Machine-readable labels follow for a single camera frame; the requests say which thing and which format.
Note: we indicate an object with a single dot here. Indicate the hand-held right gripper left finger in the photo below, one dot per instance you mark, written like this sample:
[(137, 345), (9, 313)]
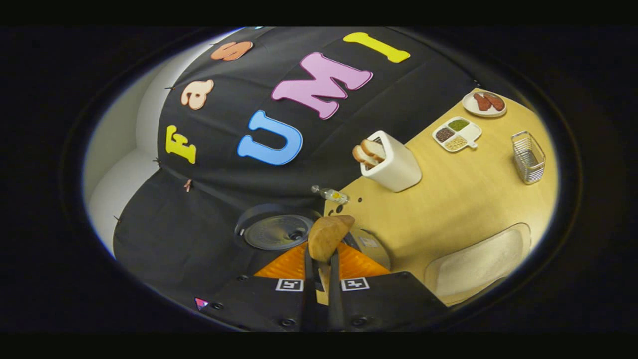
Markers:
[(308, 309)]

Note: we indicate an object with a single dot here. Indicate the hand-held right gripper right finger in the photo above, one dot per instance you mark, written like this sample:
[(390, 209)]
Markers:
[(335, 304)]

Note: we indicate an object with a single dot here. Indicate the wooden spoon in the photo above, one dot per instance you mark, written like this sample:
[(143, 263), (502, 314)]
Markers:
[(326, 237)]

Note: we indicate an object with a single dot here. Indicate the dark grey rice cooker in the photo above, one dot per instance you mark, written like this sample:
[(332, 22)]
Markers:
[(276, 232)]

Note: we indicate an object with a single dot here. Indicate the small glass bottle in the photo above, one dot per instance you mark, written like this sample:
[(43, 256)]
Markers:
[(331, 195)]

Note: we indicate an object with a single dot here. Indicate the black backdrop cloth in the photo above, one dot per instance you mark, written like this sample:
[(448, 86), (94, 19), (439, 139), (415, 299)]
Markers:
[(224, 189)]

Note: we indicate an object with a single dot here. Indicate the bread slice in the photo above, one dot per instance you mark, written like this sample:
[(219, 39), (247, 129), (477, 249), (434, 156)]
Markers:
[(374, 148), (361, 155)]

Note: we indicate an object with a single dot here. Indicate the white toaster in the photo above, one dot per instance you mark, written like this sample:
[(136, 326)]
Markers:
[(398, 167)]

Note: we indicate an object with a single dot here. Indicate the pink cloth clip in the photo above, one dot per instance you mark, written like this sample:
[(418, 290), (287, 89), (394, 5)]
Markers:
[(188, 186)]

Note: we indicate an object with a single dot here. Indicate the white divided grain dish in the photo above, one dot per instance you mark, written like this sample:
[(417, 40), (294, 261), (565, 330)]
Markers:
[(456, 133)]

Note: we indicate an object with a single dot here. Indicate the white round plate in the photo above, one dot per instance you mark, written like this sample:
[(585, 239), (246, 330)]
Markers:
[(471, 107)]

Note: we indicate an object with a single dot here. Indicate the red meat piece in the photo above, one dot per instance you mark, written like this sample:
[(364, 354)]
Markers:
[(496, 101), (482, 102)]

